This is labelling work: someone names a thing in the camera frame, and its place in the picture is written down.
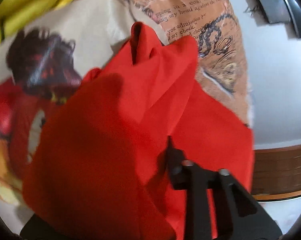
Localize printed newspaper bedspread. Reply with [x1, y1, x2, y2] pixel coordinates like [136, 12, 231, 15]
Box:
[0, 0, 254, 208]

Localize small black wall monitor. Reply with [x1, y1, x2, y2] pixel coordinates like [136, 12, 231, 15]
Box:
[257, 0, 291, 24]

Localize red zip jacket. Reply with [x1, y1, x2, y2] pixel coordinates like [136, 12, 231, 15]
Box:
[22, 22, 254, 239]

